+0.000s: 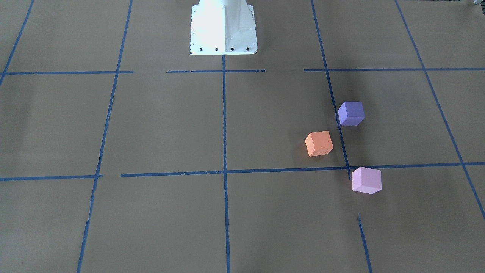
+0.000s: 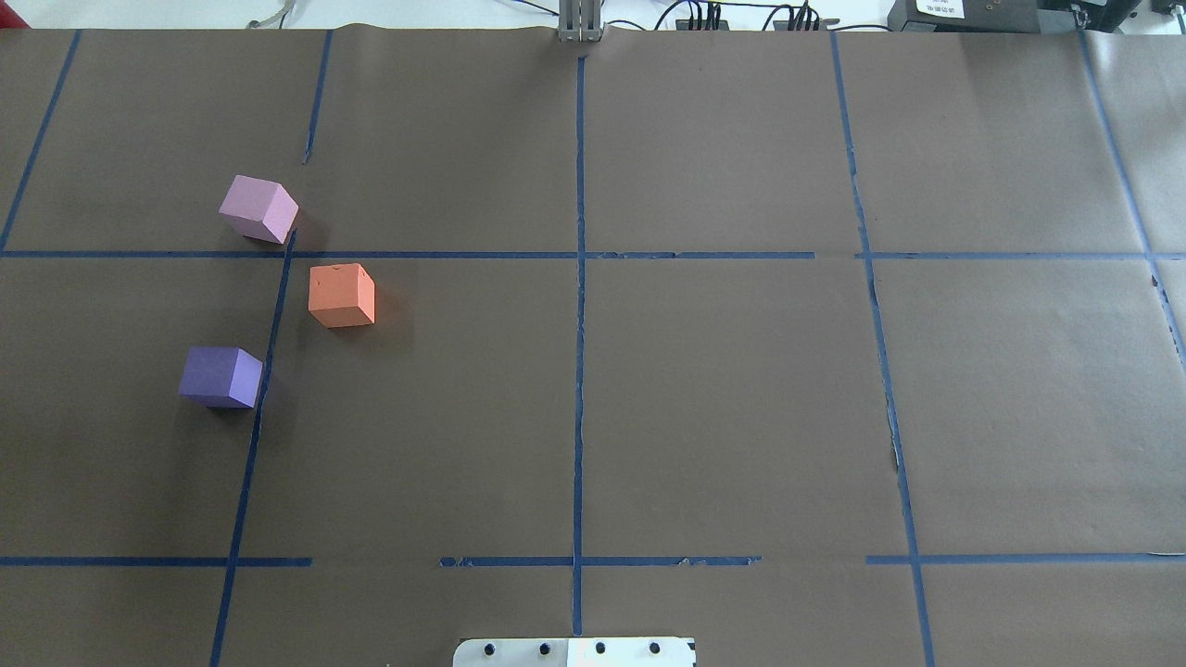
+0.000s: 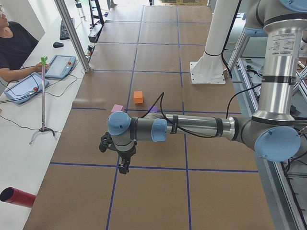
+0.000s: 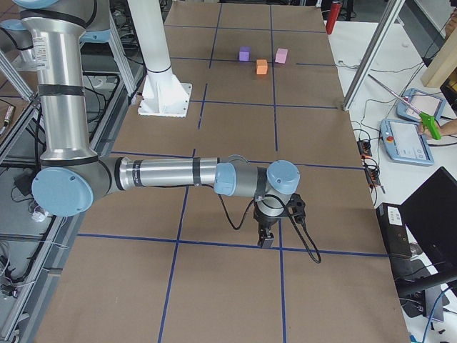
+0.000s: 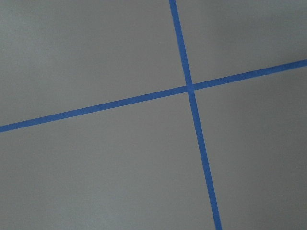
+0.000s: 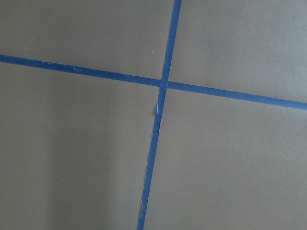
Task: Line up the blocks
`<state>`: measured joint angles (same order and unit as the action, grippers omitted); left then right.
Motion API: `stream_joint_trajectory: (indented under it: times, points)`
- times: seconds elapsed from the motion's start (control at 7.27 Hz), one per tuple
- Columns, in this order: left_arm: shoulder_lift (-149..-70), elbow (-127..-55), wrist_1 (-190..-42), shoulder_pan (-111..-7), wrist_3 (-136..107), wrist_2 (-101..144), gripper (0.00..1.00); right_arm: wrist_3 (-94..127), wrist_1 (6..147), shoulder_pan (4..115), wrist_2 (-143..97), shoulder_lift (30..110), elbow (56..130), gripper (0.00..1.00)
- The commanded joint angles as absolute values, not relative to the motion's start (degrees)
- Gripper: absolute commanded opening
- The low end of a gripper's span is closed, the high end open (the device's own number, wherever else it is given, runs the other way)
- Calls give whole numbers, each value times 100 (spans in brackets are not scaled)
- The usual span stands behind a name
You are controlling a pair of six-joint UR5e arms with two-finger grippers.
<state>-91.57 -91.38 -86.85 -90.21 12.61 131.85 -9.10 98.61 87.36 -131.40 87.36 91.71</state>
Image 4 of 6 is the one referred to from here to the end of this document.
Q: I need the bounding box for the orange black connector board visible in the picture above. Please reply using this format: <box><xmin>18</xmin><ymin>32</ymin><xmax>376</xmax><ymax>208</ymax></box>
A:
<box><xmin>357</xmin><ymin>140</ymin><xmax>373</xmax><ymax>158</ymax></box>

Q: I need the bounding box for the red cylinder bottle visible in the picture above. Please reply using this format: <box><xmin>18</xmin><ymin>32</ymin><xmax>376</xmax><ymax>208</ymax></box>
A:
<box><xmin>326</xmin><ymin>1</ymin><xmax>342</xmax><ymax>35</ymax></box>

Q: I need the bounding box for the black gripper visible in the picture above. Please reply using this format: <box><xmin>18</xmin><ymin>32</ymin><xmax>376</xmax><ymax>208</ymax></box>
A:
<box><xmin>253</xmin><ymin>203</ymin><xmax>286</xmax><ymax>248</ymax></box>

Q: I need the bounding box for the purple foam block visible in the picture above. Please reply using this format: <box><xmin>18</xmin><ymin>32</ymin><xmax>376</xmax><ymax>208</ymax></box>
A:
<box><xmin>238</xmin><ymin>46</ymin><xmax>251</xmax><ymax>61</ymax></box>

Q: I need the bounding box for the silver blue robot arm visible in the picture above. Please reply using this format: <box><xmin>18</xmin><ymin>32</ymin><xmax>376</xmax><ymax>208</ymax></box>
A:
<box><xmin>19</xmin><ymin>1</ymin><xmax>305</xmax><ymax>248</ymax></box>

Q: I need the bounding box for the person's hand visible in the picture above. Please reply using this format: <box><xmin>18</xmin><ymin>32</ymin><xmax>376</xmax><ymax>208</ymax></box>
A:
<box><xmin>418</xmin><ymin>124</ymin><xmax>443</xmax><ymax>139</ymax></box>

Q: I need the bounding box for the aluminium frame table left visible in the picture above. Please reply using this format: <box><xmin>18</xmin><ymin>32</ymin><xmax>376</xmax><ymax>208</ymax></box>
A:
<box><xmin>1</xmin><ymin>28</ymin><xmax>141</xmax><ymax>342</ymax></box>

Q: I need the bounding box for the pink foam block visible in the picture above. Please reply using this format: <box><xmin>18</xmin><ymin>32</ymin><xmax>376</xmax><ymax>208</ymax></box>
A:
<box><xmin>275</xmin><ymin>48</ymin><xmax>288</xmax><ymax>64</ymax></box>

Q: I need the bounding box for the orange foam block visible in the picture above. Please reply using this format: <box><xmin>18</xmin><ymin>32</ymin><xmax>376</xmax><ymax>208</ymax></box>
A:
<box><xmin>256</xmin><ymin>59</ymin><xmax>268</xmax><ymax>75</ymax></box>

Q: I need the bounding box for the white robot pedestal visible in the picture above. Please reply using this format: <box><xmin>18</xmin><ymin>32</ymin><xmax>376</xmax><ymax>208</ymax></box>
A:
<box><xmin>128</xmin><ymin>0</ymin><xmax>192</xmax><ymax>118</ymax></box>

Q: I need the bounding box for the aluminium frame post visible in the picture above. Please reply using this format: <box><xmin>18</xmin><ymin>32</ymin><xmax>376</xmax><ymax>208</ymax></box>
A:
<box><xmin>342</xmin><ymin>0</ymin><xmax>406</xmax><ymax>111</ymax></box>

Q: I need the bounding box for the green handled grabber stick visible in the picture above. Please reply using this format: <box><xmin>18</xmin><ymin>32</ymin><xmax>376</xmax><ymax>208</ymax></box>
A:
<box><xmin>368</xmin><ymin>74</ymin><xmax>441</xmax><ymax>140</ymax></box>

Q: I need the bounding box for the lower blue teach pendant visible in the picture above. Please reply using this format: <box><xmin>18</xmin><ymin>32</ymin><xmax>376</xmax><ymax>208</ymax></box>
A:
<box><xmin>380</xmin><ymin>119</ymin><xmax>434</xmax><ymax>166</ymax></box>

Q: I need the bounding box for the upper blue teach pendant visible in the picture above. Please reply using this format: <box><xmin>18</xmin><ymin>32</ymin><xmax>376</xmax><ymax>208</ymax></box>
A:
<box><xmin>396</xmin><ymin>88</ymin><xmax>445</xmax><ymax>121</ymax></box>

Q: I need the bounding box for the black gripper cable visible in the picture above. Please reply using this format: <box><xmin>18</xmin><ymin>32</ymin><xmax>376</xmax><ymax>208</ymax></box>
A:
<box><xmin>218</xmin><ymin>192</ymin><xmax>323</xmax><ymax>264</ymax></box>

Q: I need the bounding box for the blue teach pendant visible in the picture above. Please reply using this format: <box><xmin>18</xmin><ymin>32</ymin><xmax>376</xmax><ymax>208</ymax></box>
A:
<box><xmin>396</xmin><ymin>88</ymin><xmax>445</xmax><ymax>121</ymax></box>
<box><xmin>380</xmin><ymin>119</ymin><xmax>434</xmax><ymax>166</ymax></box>

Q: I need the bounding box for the wooden board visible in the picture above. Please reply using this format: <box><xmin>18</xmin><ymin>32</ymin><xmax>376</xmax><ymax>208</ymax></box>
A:
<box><xmin>421</xmin><ymin>0</ymin><xmax>457</xmax><ymax>88</ymax></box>

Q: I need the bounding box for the black monitor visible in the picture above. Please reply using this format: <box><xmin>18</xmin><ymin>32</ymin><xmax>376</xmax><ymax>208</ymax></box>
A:
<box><xmin>396</xmin><ymin>166</ymin><xmax>457</xmax><ymax>297</ymax></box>

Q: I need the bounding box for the black computer box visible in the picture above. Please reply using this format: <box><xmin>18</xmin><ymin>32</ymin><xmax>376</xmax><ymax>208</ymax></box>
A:
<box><xmin>376</xmin><ymin>203</ymin><xmax>412</xmax><ymax>259</ymax></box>

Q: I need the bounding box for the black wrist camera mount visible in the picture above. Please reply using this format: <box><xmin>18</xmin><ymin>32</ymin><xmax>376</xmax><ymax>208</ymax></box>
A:
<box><xmin>287</xmin><ymin>193</ymin><xmax>306</xmax><ymax>226</ymax></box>

